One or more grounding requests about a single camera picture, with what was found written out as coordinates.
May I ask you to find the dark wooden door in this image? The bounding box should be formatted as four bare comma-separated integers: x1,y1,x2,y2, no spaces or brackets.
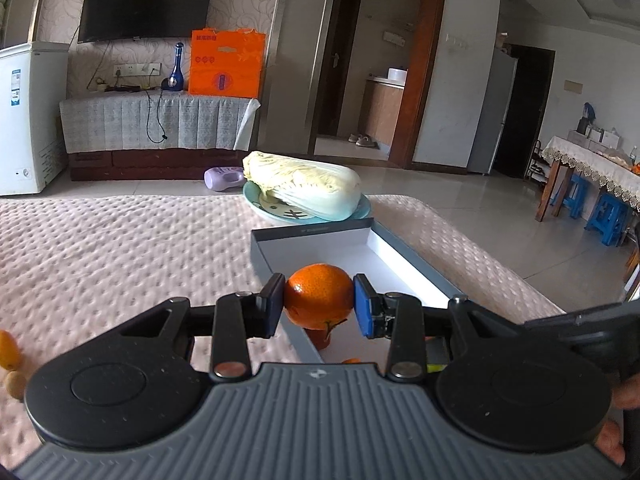
320,0,366,137

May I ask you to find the wooden kitchen counter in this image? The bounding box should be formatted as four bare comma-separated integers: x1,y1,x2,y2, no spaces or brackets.
358,77,406,149

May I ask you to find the wooden table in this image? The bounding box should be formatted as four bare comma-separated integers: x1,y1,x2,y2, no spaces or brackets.
534,135,640,224

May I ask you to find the napa cabbage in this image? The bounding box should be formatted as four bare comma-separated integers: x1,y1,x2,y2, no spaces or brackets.
242,150,363,222

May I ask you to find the small brown round fruit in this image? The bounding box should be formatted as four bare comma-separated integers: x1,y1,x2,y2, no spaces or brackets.
4,370,27,402

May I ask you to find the lace tablecloth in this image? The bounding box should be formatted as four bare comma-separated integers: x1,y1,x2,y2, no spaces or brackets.
541,135,640,212

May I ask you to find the grey cardboard box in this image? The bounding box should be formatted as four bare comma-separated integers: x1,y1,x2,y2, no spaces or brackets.
250,217,465,366

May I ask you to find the grey cabinet cover cloth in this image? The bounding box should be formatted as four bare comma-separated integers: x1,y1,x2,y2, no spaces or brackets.
59,92,262,154

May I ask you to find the small orange kumquat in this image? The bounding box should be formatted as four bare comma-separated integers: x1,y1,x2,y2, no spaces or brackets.
0,329,24,369

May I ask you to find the black hanging cable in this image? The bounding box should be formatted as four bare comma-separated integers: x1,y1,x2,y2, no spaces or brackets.
146,72,169,144

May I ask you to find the white chest freezer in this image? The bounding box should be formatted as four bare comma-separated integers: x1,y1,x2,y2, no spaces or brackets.
0,41,71,197

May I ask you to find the dark wooden TV cabinet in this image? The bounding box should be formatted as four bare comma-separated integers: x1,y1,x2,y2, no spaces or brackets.
67,147,252,182

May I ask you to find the purple plastic bottle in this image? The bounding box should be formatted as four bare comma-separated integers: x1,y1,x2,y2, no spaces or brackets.
203,165,246,192

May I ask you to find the black shoe rack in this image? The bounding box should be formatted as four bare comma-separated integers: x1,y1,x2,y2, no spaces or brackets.
524,140,551,181

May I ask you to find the blue glass bottle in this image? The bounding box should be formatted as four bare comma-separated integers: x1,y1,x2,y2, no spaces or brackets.
160,42,186,94

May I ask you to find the blue plastic stool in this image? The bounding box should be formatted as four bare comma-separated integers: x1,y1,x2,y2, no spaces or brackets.
584,192,632,247
549,172,591,219

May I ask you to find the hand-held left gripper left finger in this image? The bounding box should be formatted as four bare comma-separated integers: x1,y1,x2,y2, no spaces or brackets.
117,273,287,381

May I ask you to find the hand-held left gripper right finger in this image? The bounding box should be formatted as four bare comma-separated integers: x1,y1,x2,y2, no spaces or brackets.
353,274,526,381

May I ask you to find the orange gift box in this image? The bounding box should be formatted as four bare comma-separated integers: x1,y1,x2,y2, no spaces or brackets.
188,28,267,100

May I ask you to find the person's right hand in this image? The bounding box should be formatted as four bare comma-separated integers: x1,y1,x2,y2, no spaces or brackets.
597,378,640,466

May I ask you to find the black flat television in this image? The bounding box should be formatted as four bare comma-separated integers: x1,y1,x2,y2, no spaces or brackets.
77,0,217,45

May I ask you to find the large orange mandarin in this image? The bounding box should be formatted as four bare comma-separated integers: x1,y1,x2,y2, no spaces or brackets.
283,263,355,330

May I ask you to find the grey refrigerator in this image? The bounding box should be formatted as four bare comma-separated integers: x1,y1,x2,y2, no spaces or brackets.
467,47,519,176

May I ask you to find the teal cartoon plate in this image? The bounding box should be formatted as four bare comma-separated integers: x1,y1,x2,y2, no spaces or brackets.
242,180,372,225

